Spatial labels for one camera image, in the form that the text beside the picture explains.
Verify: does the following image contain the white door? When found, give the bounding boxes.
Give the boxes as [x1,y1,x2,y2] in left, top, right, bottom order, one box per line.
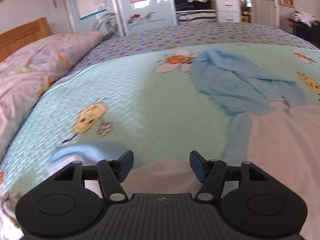
[250,0,280,28]

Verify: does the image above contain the wooden headboard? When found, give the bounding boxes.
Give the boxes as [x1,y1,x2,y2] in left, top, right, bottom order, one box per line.
[0,17,53,63]

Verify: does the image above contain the wooden chair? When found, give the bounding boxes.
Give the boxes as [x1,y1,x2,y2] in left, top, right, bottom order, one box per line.
[240,1,252,23]

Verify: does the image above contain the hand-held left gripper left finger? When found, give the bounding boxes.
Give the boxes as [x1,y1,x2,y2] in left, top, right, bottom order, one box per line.
[54,150,134,203]

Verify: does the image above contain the white crumpled clothes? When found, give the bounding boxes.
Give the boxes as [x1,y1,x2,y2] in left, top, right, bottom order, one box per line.
[292,10,317,23]

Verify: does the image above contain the floral pillow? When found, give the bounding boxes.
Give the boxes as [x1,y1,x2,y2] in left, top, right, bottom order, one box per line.
[0,31,103,160]

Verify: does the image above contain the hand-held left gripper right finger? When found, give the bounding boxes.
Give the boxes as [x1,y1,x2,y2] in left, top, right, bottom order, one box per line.
[189,151,269,203]

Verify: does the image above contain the striped folded bedding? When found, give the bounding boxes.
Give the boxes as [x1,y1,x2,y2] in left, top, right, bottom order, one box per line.
[176,12,216,25]

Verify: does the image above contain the white drawer unit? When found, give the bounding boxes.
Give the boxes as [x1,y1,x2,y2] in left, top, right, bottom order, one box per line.
[215,0,242,23]

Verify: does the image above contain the folded dark clothes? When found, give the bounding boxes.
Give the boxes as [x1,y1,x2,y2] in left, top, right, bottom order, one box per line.
[174,0,213,12]

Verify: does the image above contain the light blue white jacket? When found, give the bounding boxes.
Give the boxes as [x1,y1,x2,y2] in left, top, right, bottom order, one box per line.
[50,48,320,233]

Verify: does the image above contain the mint green quilted bedspread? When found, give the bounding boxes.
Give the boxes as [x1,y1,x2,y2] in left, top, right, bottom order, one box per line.
[0,42,320,240]

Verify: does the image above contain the white wardrobe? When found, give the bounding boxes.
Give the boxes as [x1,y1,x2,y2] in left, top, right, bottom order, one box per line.
[60,0,242,38]

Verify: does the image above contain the pile of dark clothes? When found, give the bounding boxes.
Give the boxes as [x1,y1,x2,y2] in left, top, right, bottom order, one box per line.
[286,15,320,49]

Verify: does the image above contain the letter print white blanket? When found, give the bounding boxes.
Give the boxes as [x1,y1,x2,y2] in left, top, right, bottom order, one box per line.
[0,191,23,240]

